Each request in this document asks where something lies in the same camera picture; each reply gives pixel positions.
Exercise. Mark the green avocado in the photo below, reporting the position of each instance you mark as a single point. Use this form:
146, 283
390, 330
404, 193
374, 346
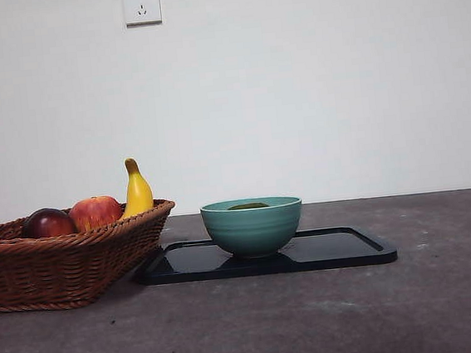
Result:
246, 206

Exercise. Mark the teal ceramic bowl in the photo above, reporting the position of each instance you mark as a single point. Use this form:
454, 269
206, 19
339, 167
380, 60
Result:
253, 231

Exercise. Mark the yellow banana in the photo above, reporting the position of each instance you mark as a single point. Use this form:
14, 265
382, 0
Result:
137, 194

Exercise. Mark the dark rectangular tray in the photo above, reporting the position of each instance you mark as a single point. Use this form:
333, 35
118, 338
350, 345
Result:
334, 250

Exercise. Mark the red and yellow apple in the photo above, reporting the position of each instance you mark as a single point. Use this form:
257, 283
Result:
97, 212

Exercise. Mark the dark red apple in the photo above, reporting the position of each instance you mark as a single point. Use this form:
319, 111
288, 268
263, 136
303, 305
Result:
48, 223

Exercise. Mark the brown wicker basket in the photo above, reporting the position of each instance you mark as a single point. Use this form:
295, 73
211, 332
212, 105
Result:
61, 268

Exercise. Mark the white wall socket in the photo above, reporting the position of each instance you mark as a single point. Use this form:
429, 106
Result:
142, 5

